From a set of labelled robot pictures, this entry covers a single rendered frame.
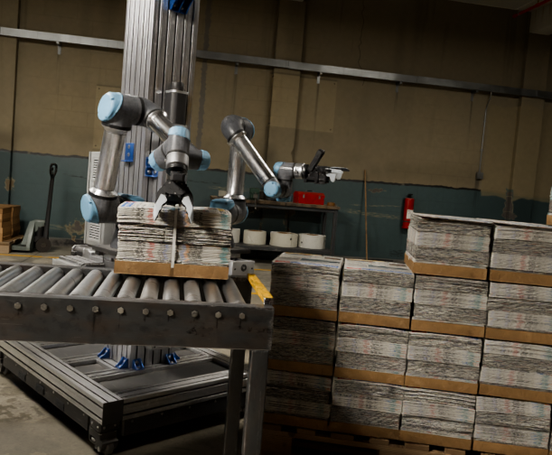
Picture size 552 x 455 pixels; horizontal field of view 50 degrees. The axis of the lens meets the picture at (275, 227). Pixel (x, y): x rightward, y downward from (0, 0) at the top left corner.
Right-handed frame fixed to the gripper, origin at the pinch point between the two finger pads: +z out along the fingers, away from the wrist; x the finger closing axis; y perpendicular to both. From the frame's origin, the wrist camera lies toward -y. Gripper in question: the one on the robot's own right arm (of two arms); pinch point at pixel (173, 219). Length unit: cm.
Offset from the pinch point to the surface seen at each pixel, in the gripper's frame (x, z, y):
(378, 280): -83, 0, 42
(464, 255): -114, -7, 28
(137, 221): 11.3, -1.8, 7.3
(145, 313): 5.2, 35.8, -15.2
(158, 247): 4.1, 4.7, 12.7
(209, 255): -12.7, 6.2, 12.4
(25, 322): 36, 39, -13
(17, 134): 227, -397, 584
